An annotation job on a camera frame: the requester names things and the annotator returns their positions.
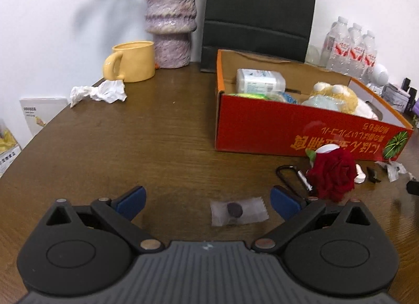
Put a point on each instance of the small decorated tin box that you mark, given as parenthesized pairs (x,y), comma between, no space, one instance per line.
(396,97)

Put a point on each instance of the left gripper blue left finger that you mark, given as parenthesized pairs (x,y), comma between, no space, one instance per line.
(131,203)

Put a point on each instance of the black carabiner clip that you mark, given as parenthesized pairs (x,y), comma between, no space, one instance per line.
(294,181)

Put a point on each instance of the crumpled white tissue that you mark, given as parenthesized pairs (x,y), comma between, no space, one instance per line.
(108,91)

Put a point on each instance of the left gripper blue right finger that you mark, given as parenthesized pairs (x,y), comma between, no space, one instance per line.
(285,202)

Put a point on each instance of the white robot figurine speaker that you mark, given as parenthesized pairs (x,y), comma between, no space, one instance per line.
(378,75)

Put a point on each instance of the purple textured ceramic vase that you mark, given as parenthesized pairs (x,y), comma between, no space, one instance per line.
(171,23)

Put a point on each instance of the yellow white plush toy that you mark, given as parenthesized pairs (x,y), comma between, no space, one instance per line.
(340,98)

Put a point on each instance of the yellow ceramic mug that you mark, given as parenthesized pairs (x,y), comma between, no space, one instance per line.
(130,62)

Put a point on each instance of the clear water bottle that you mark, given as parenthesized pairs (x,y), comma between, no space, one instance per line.
(336,47)
(354,60)
(369,56)

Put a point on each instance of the orange cardboard pumpkin box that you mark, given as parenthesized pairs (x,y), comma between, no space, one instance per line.
(275,128)

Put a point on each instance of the white booklet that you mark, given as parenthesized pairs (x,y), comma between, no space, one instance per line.
(38,112)

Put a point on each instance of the crumpled clear plastic wrapper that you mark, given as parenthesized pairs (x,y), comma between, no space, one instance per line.
(394,170)

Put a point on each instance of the clear glass cup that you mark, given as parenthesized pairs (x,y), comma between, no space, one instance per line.
(312,56)

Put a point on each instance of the right clear water bottle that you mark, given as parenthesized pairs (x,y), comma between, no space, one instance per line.
(369,56)

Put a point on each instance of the clear packet with dark disc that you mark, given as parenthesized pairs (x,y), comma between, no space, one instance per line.
(243,212)

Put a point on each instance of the white wet wipes pack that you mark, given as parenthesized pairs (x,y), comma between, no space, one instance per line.
(249,81)

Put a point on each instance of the left clear water bottle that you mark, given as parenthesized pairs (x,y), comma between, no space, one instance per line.
(336,47)

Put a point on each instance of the black paper shopping bag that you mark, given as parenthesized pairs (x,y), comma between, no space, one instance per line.
(277,28)

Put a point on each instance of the red fabric rose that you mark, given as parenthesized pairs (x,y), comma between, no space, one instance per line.
(332,173)

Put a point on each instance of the middle clear water bottle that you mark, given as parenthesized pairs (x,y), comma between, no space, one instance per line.
(354,60)

